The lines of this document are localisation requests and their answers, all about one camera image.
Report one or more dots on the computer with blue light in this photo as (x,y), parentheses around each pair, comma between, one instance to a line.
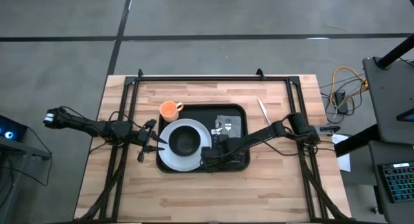
(9,130)

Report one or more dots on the black pole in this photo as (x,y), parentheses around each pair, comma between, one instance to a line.
(396,52)

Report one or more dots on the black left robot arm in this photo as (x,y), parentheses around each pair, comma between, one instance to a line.
(87,127)

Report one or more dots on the black power adapter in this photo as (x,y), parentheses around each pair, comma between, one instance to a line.
(340,99)

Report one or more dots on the grey desk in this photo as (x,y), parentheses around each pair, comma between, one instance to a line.
(388,97)

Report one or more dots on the orange mug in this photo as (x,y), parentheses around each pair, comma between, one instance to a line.
(169,110)

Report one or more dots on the black metal table frame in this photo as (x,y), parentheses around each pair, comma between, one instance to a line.
(210,78)

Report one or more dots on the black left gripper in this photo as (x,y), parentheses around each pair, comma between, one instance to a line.
(144,138)

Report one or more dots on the black plastic tray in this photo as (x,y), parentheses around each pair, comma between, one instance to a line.
(200,112)

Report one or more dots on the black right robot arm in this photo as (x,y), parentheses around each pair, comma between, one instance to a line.
(268,131)

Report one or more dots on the black bowl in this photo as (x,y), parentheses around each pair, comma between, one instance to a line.
(184,140)

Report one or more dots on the white round plate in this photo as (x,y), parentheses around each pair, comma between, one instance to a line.
(168,159)

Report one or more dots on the backlit keyboard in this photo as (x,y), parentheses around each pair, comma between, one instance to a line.
(399,182)

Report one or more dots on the grey napkin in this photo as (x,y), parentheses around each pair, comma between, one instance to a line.
(236,125)

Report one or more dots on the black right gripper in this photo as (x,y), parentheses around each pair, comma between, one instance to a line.
(220,154)

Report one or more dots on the white paper sheet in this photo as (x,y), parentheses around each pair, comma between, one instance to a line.
(344,161)

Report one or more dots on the dark metal cart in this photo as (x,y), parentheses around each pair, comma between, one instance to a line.
(19,149)

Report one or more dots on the dark desk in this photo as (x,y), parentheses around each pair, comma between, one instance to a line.
(375,185)

